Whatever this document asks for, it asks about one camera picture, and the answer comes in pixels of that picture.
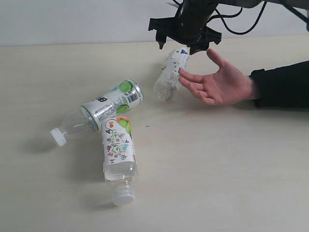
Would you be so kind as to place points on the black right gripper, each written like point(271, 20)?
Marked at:
point(188, 26)

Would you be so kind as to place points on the white blue label clear bottle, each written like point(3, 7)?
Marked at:
point(168, 83)

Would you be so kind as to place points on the lime label clear bottle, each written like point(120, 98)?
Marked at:
point(89, 117)

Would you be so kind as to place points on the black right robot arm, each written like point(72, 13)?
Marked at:
point(237, 3)

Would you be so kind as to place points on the floral label clear bottle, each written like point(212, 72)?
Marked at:
point(120, 163)

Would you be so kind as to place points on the person's open bare hand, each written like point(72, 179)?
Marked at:
point(225, 87)

